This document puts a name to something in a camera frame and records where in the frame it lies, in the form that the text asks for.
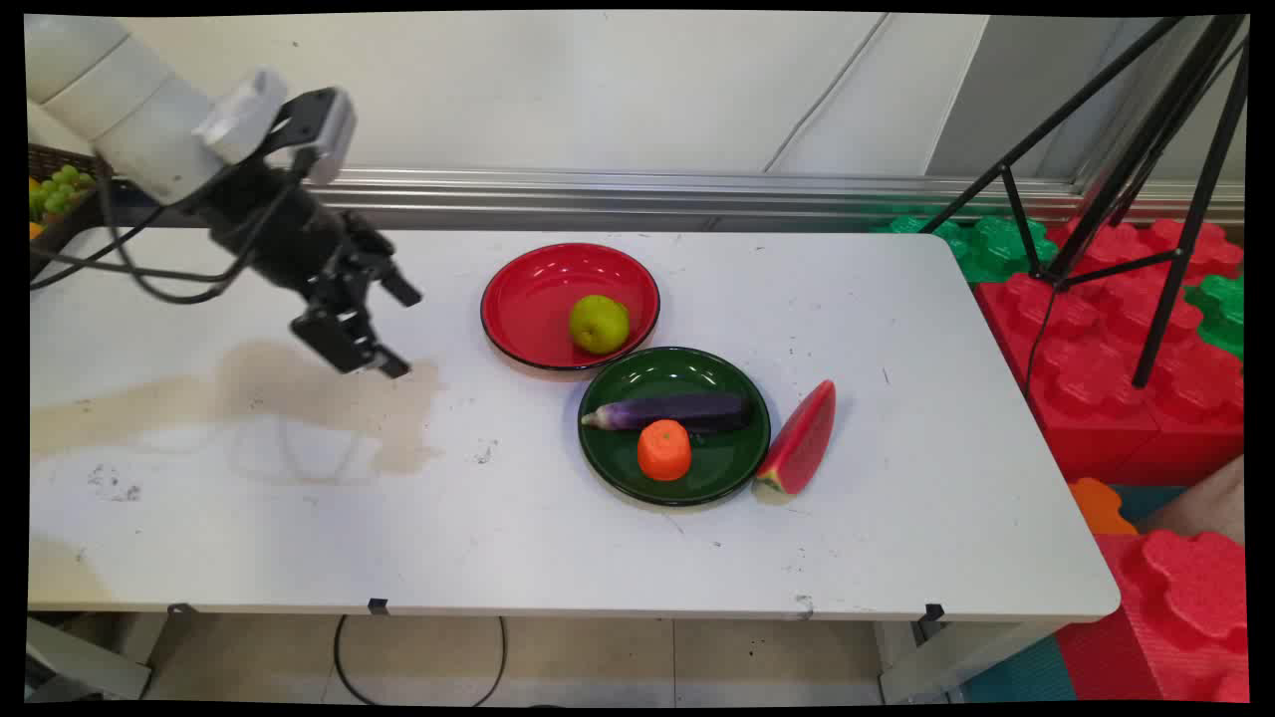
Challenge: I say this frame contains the red round plate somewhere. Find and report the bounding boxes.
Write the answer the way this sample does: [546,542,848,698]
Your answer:
[480,242,662,374]

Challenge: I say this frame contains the large red foam block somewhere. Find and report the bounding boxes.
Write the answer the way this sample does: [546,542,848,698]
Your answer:
[974,217,1246,484]

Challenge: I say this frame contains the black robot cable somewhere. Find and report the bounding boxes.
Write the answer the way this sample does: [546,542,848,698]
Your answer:
[95,174,300,306]
[30,189,262,292]

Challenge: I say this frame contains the green toy grapes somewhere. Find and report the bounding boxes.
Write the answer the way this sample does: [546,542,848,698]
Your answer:
[29,164,97,222]

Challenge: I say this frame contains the black floor cable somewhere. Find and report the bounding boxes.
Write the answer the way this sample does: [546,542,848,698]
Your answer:
[333,614,509,707]

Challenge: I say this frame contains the orange toy fruit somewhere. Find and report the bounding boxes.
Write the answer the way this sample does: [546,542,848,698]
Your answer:
[637,419,693,483]

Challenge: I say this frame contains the green foam block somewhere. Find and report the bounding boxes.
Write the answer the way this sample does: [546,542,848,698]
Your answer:
[1183,273,1246,361]
[875,213,1059,286]

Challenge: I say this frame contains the orange foam piece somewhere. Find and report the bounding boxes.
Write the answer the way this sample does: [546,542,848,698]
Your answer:
[1070,477,1139,537]

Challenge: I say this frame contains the wicker fruit basket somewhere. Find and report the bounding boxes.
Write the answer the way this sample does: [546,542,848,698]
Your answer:
[28,143,116,280]

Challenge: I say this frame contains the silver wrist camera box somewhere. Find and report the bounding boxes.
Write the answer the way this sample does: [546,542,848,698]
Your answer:
[262,87,359,188]

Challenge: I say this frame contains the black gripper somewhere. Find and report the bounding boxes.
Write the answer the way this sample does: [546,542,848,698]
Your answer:
[199,162,424,381]

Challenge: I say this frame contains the green round plate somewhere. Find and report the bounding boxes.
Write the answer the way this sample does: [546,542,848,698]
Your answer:
[578,346,773,509]

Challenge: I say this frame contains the purple toy eggplant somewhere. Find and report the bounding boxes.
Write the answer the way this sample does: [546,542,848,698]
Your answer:
[580,391,755,435]

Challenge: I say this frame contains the grey table leg frame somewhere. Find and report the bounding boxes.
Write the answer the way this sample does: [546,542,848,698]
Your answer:
[25,614,155,701]
[877,617,1062,705]

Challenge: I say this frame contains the black tripod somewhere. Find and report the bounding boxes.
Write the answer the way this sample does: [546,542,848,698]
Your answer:
[920,15,1251,389]

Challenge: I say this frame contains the teal floor mat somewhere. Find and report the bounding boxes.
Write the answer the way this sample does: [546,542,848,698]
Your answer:
[959,635,1079,704]

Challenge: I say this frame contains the yellow-green toy pear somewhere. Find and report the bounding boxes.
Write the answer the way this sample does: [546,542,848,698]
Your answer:
[569,294,633,357]

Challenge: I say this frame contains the aluminium rail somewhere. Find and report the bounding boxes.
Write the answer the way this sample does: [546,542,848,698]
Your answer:
[108,166,1246,234]

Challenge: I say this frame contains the toy watermelon slice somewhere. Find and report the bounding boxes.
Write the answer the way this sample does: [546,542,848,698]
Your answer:
[752,378,838,500]

